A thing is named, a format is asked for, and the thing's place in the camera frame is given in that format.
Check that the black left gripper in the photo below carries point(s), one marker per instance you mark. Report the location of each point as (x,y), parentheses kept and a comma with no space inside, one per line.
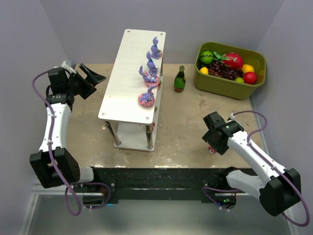
(85,83)

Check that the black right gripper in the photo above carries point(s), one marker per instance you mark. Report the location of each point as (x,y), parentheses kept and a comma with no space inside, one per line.
(212,142)

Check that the red pink bear toy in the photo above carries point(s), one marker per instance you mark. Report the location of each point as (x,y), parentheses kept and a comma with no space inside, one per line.
(211,150)

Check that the purple bunny with blue bow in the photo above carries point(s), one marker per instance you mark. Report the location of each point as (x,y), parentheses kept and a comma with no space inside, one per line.
(151,65)

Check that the purple bunny with strawberry cake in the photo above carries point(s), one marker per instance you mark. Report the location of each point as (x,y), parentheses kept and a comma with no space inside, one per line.
(156,52)

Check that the pink strawberry donut toy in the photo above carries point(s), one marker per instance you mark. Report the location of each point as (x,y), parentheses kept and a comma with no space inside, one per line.
(159,85)

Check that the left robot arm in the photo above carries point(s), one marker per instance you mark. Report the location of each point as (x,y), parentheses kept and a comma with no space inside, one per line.
(53,164)

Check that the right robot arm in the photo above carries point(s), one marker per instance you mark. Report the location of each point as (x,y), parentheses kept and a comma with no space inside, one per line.
(276,187)

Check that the white two-tier shelf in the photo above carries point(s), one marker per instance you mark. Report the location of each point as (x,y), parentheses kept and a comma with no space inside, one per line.
(130,123)

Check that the olive green plastic bin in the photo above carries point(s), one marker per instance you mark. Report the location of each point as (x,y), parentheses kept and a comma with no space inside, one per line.
(224,86)

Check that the green toy apple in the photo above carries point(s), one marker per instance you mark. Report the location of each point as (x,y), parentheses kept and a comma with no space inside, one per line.
(239,79)

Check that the green glass bottle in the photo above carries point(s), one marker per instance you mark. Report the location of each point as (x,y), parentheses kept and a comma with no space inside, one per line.
(179,81)

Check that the red toy apple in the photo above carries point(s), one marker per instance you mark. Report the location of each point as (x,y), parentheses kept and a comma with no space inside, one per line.
(250,78)

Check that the purple toy grape bunch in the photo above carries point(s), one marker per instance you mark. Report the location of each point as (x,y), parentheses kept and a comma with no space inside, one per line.
(218,69)

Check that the yellow toy mango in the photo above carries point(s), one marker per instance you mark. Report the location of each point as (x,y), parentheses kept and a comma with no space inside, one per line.
(204,70)

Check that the yellow toy lemon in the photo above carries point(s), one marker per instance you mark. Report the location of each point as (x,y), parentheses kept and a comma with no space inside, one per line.
(247,68)

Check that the red toy dragon fruit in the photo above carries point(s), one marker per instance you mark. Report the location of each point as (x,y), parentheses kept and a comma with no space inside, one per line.
(231,60)

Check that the green toy lime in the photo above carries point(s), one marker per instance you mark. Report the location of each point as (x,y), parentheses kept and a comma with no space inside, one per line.
(206,57)

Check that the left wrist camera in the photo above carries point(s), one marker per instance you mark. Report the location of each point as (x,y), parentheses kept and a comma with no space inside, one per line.
(66,64)

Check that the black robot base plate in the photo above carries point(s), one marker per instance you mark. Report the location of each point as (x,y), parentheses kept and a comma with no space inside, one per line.
(175,184)

